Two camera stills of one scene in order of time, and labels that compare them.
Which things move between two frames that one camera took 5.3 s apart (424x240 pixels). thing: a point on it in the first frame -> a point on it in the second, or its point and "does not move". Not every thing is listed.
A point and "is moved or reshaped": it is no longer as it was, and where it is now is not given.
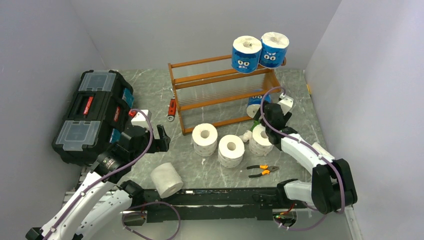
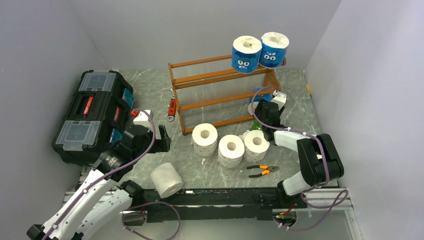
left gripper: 162,135 does not move
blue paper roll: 257,100 is moved or reshaped
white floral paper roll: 204,136 does not move
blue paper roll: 245,54 does not move
